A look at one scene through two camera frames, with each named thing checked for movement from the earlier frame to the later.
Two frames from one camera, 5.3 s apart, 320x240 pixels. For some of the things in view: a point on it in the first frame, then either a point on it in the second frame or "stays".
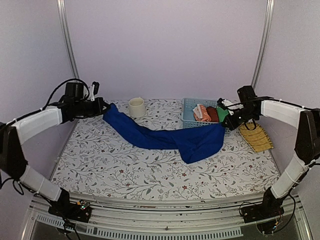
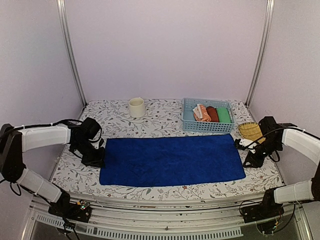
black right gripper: x=232 y=125 -> x=257 y=162
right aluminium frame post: x=268 y=21 stays
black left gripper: x=100 y=102 -> x=98 y=162
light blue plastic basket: x=188 y=120 stays
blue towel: x=196 y=144 -> x=170 y=160
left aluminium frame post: x=62 y=14 stays
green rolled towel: x=221 y=113 stays
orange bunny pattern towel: x=200 y=113 stays
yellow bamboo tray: x=258 y=138 stays
